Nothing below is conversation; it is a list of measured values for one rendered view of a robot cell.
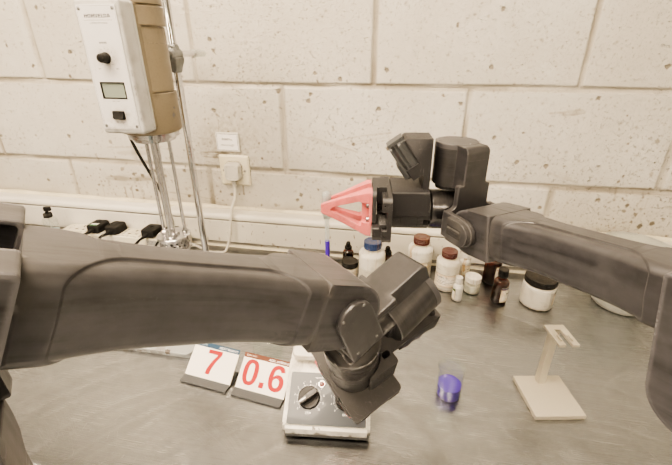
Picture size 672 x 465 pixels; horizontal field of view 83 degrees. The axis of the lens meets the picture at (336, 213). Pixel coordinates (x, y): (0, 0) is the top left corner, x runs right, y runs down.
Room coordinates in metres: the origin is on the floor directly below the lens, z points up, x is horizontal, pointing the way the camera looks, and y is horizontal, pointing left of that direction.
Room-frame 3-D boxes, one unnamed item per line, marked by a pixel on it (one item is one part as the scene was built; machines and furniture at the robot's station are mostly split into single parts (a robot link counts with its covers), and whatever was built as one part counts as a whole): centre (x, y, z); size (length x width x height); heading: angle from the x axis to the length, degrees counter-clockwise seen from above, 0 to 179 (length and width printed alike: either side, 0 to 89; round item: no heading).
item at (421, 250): (0.82, -0.21, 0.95); 0.06 x 0.06 x 0.11
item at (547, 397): (0.45, -0.35, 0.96); 0.08 x 0.08 x 0.13; 1
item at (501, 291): (0.71, -0.37, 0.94); 0.03 x 0.03 x 0.08
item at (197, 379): (0.50, 0.22, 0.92); 0.09 x 0.06 x 0.04; 73
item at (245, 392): (0.47, 0.12, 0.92); 0.09 x 0.06 x 0.04; 73
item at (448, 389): (0.46, -0.19, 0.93); 0.04 x 0.04 x 0.06
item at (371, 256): (0.79, -0.09, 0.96); 0.06 x 0.06 x 0.11
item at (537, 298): (0.71, -0.45, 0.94); 0.07 x 0.07 x 0.07
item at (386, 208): (0.50, -0.10, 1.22); 0.10 x 0.07 x 0.07; 176
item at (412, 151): (0.50, -0.10, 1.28); 0.07 x 0.06 x 0.11; 176
